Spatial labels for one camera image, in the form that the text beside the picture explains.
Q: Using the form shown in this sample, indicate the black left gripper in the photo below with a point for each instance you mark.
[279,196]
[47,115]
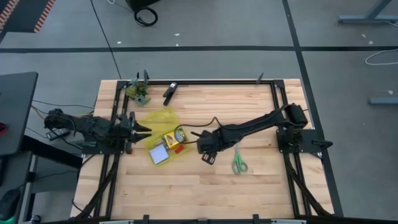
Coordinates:
[126,132]

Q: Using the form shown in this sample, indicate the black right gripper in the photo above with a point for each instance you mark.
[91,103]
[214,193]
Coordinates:
[210,143]

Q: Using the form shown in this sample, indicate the yellow green crayon box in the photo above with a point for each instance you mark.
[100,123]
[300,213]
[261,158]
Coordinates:
[174,139]

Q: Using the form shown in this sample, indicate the pale blue sticky note pad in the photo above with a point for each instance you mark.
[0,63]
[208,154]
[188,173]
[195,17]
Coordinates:
[159,154]

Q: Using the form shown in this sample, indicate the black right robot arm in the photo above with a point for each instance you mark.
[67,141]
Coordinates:
[248,127]

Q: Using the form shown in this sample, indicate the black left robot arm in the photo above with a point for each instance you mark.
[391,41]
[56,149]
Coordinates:
[90,126]

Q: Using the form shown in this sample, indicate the yellow-green translucent pencil case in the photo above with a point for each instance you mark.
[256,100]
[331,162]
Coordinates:
[158,119]

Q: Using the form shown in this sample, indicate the small artificial green plant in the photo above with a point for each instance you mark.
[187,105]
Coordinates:
[138,91]

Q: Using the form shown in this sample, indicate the black power adapter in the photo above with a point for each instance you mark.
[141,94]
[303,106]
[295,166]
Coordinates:
[59,133]

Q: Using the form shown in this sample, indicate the dark grey side desk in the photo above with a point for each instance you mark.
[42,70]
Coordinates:
[17,112]

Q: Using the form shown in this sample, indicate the black computer mouse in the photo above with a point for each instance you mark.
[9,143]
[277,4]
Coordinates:
[9,202]

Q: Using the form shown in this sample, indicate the orange striped floor mat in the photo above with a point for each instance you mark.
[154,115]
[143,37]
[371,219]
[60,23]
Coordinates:
[43,15]

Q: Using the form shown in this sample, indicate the short grey metal table foot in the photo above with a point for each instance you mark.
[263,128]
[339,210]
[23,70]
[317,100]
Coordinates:
[384,100]

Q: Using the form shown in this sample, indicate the grey metal table leg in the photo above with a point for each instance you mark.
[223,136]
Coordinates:
[367,19]

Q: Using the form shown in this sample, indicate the black aluminium table frame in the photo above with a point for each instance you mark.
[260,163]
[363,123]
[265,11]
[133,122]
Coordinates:
[217,82]

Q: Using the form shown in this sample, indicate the black upright frame post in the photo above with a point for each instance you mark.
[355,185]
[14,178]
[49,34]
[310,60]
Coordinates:
[260,78]
[146,76]

